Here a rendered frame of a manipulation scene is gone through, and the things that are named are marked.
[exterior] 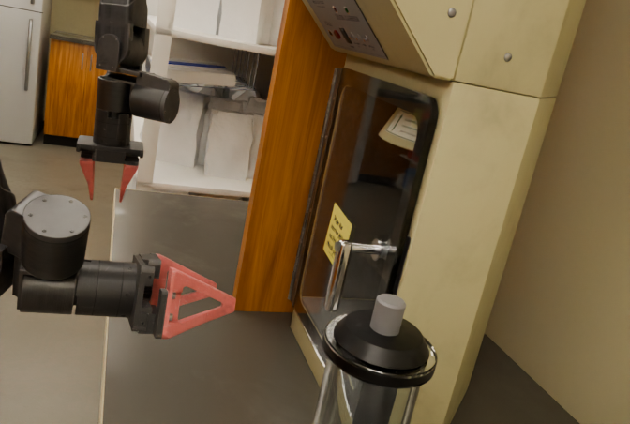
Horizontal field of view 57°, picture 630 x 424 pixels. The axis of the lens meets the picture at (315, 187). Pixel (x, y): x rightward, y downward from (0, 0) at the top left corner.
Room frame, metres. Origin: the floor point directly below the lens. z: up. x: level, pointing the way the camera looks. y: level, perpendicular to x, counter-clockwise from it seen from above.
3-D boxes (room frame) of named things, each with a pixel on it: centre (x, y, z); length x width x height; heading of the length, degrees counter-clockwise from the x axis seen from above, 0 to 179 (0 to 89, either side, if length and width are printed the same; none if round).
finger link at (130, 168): (0.93, 0.33, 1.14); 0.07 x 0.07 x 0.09; 21
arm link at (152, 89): (0.92, 0.30, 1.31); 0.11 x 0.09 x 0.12; 81
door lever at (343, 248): (0.65, -0.06, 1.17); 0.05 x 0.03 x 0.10; 110
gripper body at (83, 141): (0.92, 0.34, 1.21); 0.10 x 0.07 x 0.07; 111
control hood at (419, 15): (0.74, -0.01, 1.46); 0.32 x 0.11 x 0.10; 20
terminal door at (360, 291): (0.76, -0.05, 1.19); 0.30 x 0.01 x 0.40; 20
